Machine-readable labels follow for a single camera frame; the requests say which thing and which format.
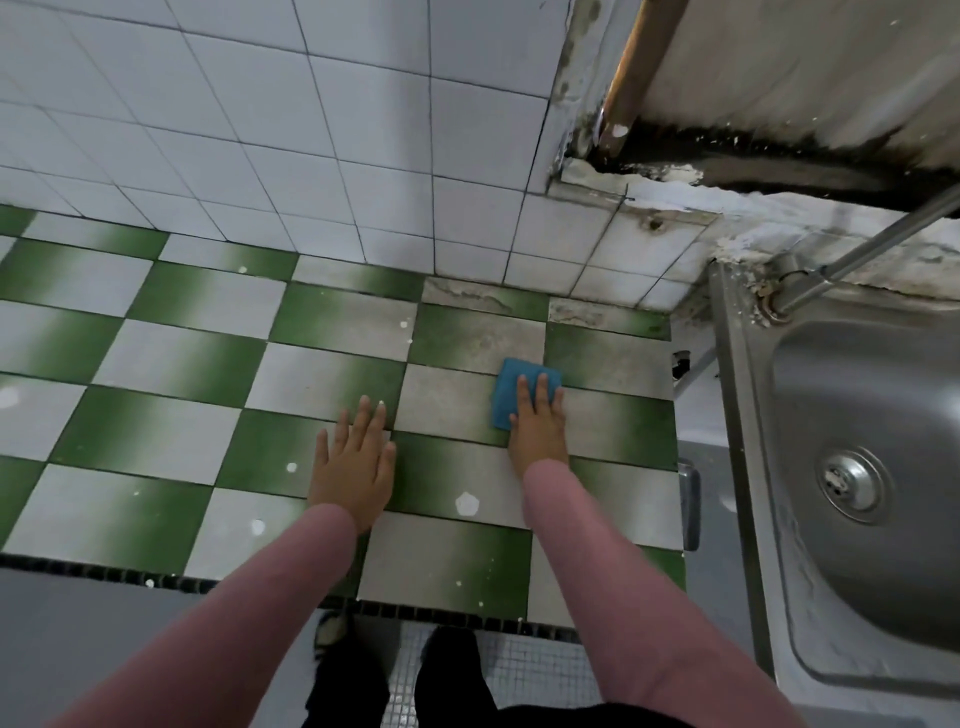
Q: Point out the person's right hand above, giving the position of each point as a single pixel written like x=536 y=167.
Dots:
x=537 y=435

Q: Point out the person's left hand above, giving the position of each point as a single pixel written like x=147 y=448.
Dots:
x=353 y=473

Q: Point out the blue cleaning cloth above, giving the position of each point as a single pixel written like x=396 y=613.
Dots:
x=510 y=383

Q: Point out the person's right forearm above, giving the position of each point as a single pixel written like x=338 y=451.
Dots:
x=645 y=615

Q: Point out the person's left forearm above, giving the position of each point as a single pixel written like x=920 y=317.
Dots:
x=225 y=630

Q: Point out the green checkered tile countertop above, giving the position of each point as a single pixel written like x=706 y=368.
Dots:
x=225 y=375

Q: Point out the person's left leg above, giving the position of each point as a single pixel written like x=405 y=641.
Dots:
x=348 y=675

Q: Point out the person's leg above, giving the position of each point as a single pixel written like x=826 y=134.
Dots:
x=458 y=675
x=348 y=675

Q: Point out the person's right leg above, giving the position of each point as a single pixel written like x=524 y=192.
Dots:
x=458 y=675

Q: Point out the stainless steel sink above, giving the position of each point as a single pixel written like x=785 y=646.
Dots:
x=855 y=480

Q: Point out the chrome faucet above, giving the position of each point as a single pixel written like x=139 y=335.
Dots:
x=863 y=255

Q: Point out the weathered wooden board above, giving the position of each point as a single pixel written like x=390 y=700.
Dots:
x=780 y=75

